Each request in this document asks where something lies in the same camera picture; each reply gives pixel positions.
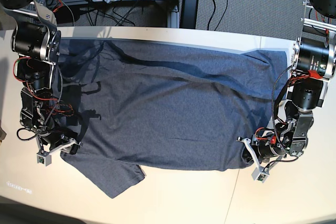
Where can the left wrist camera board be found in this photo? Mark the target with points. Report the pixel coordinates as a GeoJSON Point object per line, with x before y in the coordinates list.
{"type": "Point", "coordinates": [260, 175]}

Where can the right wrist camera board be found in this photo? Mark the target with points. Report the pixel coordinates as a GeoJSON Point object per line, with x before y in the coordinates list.
{"type": "Point", "coordinates": [44, 159]}

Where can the blue-grey T-shirt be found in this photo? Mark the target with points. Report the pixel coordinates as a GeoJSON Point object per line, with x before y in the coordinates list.
{"type": "Point", "coordinates": [165, 106]}

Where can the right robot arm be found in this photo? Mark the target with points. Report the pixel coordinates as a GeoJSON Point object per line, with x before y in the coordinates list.
{"type": "Point", "coordinates": [36, 40]}

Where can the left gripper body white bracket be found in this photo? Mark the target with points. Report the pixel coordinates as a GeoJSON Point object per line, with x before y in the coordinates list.
{"type": "Point", "coordinates": [249, 143]}

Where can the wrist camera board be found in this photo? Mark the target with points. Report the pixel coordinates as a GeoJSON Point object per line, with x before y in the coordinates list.
{"type": "Point", "coordinates": [260, 175]}
{"type": "Point", "coordinates": [44, 159]}

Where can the aluminium table frame post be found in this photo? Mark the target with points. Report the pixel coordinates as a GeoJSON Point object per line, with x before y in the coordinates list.
{"type": "Point", "coordinates": [173, 15]}

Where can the black power adapter brick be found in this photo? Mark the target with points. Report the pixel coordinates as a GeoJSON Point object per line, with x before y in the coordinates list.
{"type": "Point", "coordinates": [189, 14]}

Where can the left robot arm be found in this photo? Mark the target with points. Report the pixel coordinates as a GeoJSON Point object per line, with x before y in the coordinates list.
{"type": "Point", "coordinates": [311, 69]}

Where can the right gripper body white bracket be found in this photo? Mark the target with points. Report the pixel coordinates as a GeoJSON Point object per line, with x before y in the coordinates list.
{"type": "Point", "coordinates": [64, 142]}

